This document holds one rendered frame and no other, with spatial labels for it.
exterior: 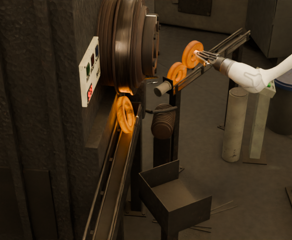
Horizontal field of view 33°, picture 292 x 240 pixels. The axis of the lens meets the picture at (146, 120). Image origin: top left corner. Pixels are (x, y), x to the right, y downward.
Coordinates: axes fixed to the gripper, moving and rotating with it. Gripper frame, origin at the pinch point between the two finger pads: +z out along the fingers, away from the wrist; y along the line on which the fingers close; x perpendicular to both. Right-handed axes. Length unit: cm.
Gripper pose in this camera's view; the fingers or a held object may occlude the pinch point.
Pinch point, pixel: (193, 52)
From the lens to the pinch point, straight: 271.0
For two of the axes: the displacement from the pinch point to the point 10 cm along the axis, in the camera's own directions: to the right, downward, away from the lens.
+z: -7.4, -4.3, 5.2
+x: 0.4, -8.0, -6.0
